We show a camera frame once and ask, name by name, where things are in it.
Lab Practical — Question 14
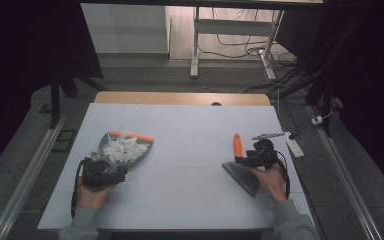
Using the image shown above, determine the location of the white tissue paper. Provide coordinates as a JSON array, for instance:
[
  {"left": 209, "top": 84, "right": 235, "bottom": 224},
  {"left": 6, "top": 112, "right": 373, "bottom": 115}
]
[{"left": 102, "top": 134, "right": 142, "bottom": 165}]

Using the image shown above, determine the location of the wooden table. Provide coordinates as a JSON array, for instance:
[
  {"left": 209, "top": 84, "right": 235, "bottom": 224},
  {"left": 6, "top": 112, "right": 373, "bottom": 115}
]
[{"left": 93, "top": 91, "right": 272, "bottom": 107}]

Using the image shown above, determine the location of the white power strip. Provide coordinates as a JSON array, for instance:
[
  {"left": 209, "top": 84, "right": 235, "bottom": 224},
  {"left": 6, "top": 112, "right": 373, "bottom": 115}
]
[{"left": 283, "top": 132, "right": 305, "bottom": 159}]

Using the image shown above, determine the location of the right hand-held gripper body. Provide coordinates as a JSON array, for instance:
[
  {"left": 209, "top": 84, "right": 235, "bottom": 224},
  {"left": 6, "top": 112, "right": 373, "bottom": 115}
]
[{"left": 234, "top": 132, "right": 286, "bottom": 170}]

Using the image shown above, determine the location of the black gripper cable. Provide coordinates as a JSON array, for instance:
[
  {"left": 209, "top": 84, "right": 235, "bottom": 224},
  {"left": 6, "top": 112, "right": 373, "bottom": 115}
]
[
  {"left": 70, "top": 158, "right": 87, "bottom": 220},
  {"left": 274, "top": 150, "right": 292, "bottom": 200}
]

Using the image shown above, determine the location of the dark curtain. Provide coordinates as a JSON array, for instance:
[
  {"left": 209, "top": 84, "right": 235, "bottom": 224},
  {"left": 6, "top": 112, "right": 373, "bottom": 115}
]
[
  {"left": 276, "top": 0, "right": 384, "bottom": 201},
  {"left": 0, "top": 0, "right": 104, "bottom": 183}
]

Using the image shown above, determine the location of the person's right hand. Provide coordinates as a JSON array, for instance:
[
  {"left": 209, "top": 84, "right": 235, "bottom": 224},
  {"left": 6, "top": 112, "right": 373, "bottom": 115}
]
[{"left": 249, "top": 159, "right": 290, "bottom": 205}]

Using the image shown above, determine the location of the aluminium rail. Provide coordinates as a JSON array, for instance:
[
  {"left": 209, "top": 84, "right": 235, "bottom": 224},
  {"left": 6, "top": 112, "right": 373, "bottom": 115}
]
[
  {"left": 0, "top": 111, "right": 68, "bottom": 240},
  {"left": 306, "top": 105, "right": 384, "bottom": 240}
]

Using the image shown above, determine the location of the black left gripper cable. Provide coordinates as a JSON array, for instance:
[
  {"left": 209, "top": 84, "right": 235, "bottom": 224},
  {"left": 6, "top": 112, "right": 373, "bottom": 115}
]
[{"left": 70, "top": 158, "right": 87, "bottom": 220}]

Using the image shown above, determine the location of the black metal stand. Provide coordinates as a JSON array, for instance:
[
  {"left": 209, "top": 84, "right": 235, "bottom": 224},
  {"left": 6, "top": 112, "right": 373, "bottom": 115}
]
[{"left": 38, "top": 63, "right": 108, "bottom": 130}]

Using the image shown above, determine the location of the person's left hand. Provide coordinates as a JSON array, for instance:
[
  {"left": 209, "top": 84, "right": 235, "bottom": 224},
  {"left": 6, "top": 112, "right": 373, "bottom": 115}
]
[{"left": 75, "top": 182, "right": 115, "bottom": 211}]

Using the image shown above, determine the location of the orange-handled grey brush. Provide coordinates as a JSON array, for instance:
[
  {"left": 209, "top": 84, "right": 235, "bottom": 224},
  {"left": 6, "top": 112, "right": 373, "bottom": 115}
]
[{"left": 221, "top": 132, "right": 262, "bottom": 198}]

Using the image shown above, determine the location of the tangle of black floor cables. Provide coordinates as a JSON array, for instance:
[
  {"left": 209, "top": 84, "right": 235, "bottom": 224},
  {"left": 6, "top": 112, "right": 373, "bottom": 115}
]
[{"left": 198, "top": 8, "right": 314, "bottom": 101}]

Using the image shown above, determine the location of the grey dustpan with orange edge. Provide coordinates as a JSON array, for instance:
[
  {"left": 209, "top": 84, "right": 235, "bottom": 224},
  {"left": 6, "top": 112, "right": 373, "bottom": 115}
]
[{"left": 89, "top": 130, "right": 155, "bottom": 168}]

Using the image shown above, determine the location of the white metal desk frame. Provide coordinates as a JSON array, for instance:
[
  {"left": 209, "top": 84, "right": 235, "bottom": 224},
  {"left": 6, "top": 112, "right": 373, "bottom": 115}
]
[{"left": 189, "top": 6, "right": 285, "bottom": 81}]

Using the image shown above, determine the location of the black floor frame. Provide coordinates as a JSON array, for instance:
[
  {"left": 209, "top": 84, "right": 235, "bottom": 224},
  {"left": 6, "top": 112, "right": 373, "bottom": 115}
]
[{"left": 51, "top": 129, "right": 78, "bottom": 154}]

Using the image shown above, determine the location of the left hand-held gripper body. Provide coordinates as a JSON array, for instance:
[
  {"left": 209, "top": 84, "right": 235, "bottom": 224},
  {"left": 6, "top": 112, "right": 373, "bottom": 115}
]
[{"left": 80, "top": 152, "right": 128, "bottom": 192}]

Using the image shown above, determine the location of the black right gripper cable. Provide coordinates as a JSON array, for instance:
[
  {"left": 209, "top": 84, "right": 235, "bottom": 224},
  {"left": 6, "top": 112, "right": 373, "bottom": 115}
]
[{"left": 274, "top": 150, "right": 292, "bottom": 200}]

